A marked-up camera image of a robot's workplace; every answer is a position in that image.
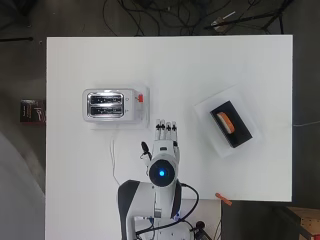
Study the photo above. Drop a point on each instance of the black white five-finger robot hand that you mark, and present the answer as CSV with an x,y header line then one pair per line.
x,y
165,146

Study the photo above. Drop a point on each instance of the orange white toast slice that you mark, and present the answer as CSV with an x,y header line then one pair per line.
x,y
226,122

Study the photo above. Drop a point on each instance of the white seven-joint robot arm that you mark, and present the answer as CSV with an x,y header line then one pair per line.
x,y
143,196

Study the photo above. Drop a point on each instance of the steel toaster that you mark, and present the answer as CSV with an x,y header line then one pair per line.
x,y
130,105

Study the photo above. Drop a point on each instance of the black slotted block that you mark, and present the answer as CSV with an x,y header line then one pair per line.
x,y
241,135

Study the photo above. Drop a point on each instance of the orange clamp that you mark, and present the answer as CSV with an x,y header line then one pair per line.
x,y
224,199

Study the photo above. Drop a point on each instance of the dark red black box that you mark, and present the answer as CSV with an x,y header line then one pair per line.
x,y
31,111

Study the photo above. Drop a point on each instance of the black tripod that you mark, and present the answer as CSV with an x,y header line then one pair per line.
x,y
246,18

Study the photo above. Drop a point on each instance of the white hanging sheet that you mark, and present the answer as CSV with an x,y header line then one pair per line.
x,y
16,200

